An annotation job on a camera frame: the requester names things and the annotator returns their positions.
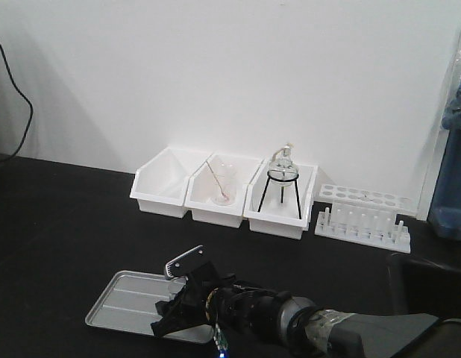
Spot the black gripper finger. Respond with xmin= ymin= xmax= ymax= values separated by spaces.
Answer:
xmin=155 ymin=298 xmax=178 ymax=317
xmin=151 ymin=317 xmax=178 ymax=337

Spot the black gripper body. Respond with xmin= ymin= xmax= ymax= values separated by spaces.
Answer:
xmin=167 ymin=261 xmax=225 ymax=332

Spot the clear glass beaker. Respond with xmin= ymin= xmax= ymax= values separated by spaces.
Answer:
xmin=168 ymin=277 xmax=186 ymax=300

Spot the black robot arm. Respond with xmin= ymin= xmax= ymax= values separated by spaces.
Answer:
xmin=151 ymin=262 xmax=438 ymax=357

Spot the silver metal tray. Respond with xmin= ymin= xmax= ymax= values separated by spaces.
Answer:
xmin=84 ymin=270 xmax=213 ymax=345

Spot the glass beaker in bin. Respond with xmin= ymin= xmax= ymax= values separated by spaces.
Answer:
xmin=211 ymin=163 xmax=236 ymax=206

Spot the white bin middle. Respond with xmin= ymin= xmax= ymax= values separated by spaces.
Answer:
xmin=185 ymin=153 xmax=263 ymax=228

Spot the white bin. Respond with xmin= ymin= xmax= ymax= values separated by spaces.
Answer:
xmin=185 ymin=153 xmax=263 ymax=228
xmin=243 ymin=160 xmax=319 ymax=239
xmin=130 ymin=147 xmax=211 ymax=219

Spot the white bin left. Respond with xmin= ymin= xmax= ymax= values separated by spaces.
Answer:
xmin=130 ymin=147 xmax=211 ymax=219

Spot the white bin right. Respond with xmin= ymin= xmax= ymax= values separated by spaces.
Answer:
xmin=243 ymin=160 xmax=319 ymax=239

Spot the glass stirring rod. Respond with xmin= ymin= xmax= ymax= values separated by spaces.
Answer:
xmin=205 ymin=160 xmax=229 ymax=200

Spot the round-bottom glass flask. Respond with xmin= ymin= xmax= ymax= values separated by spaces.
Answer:
xmin=268 ymin=143 xmax=299 ymax=186

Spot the black tripod stand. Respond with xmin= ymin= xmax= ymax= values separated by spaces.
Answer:
xmin=257 ymin=170 xmax=302 ymax=219

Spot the white test tube rack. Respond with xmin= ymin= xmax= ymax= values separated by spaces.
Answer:
xmin=315 ymin=183 xmax=415 ymax=254

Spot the blue water dispenser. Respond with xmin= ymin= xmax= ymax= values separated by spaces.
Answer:
xmin=427 ymin=0 xmax=461 ymax=243

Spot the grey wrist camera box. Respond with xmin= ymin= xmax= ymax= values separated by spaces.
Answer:
xmin=164 ymin=245 xmax=206 ymax=280

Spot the black hanging cable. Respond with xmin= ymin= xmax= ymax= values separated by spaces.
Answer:
xmin=0 ymin=31 xmax=34 ymax=165

